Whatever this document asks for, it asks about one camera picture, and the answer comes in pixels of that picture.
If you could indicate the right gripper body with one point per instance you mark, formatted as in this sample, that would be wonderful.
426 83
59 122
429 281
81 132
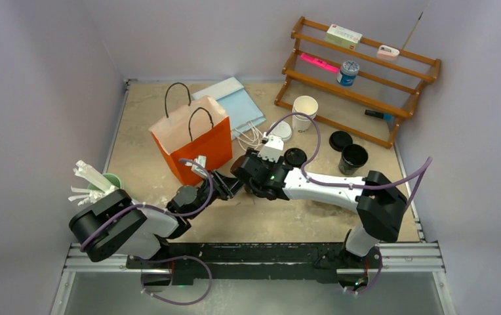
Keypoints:
253 155

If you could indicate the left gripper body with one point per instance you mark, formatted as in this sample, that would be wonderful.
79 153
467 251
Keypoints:
217 192

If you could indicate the orange paper bag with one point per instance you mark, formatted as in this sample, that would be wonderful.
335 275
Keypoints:
199 128

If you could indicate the black paper cup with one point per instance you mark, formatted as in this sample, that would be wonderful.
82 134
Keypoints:
250 191
353 157

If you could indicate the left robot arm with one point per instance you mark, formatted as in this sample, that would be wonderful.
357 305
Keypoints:
117 225

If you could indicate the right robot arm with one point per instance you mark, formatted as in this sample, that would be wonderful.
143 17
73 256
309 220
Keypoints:
379 205

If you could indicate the black cup lid front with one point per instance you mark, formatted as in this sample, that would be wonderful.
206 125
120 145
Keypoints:
295 157

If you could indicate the black cup lid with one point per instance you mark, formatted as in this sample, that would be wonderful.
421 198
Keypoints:
295 157
338 140

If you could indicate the white cup lid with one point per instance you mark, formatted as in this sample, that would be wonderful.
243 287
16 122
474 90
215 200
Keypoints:
282 130

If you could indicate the light blue paper bag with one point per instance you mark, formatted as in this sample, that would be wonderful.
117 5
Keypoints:
244 114

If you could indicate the green straw holder cup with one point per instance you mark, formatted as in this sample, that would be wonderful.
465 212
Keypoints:
114 179

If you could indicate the black cup lid rear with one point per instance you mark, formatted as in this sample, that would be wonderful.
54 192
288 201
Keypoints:
338 140

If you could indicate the stacked white paper cups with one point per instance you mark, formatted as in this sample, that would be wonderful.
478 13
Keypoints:
307 106

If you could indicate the pink highlighter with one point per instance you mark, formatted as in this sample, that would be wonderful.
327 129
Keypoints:
319 63

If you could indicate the black blue marker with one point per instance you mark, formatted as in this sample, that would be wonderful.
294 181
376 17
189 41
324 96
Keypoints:
378 115

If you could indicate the wooden shelf rack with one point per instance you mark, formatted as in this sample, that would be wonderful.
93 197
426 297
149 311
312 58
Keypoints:
393 88

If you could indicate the blue white round tin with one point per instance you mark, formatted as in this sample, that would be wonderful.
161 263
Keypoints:
347 73

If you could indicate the white green box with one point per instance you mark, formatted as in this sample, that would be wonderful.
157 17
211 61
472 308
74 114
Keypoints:
342 37

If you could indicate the pink white tape dispenser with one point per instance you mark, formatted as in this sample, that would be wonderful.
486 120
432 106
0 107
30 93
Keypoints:
387 53

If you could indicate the thin wooden stick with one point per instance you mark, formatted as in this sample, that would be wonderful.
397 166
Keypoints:
412 32

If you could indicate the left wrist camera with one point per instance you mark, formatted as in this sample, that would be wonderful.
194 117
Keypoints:
198 166

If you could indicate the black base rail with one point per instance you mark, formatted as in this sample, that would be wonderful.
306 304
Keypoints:
323 262

